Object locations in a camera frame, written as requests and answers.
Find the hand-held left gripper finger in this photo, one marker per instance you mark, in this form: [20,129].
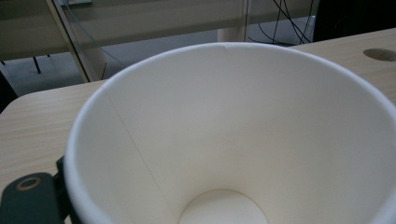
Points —
[31,202]

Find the white paper cup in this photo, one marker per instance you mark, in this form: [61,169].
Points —
[233,124]

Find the beige desk furniture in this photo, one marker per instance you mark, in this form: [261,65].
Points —
[155,25]

